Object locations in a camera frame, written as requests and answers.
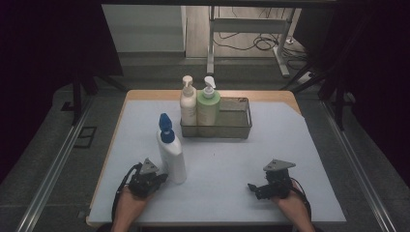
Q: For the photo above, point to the cream pump bottle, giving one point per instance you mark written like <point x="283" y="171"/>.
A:
<point x="188" y="108"/>

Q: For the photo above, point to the person's left hand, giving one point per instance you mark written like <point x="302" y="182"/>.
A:
<point x="133" y="201"/>

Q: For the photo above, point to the grey metal mesh basket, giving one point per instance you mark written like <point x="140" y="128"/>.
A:
<point x="232" y="124"/>

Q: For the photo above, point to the black metal stand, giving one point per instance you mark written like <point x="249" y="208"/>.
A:
<point x="77" y="96"/>
<point x="338" y="96"/>

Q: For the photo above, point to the white bottle with blue pump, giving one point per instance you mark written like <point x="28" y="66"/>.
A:
<point x="170" y="158"/>

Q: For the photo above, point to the green bottle with white pump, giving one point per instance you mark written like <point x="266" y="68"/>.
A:
<point x="209" y="109"/>

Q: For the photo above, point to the dark curtain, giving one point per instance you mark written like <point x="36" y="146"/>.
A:
<point x="380" y="80"/>
<point x="38" y="64"/>

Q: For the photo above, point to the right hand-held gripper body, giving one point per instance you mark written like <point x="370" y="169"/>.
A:
<point x="275" y="185"/>

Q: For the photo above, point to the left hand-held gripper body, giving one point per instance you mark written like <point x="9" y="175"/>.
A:
<point x="145" y="182"/>

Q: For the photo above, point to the white power strip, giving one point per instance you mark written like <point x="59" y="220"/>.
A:
<point x="308" y="76"/>

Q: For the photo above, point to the person's right hand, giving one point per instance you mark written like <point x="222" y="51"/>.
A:
<point x="290" y="201"/>

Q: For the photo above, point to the aluminium floor rail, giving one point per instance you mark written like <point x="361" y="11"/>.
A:
<point x="357" y="167"/>
<point x="54" y="167"/>

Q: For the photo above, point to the white metal desk frame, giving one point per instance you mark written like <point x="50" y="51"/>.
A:
<point x="248" y="25"/>

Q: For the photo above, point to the white cabinet panel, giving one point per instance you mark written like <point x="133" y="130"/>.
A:
<point x="145" y="29"/>

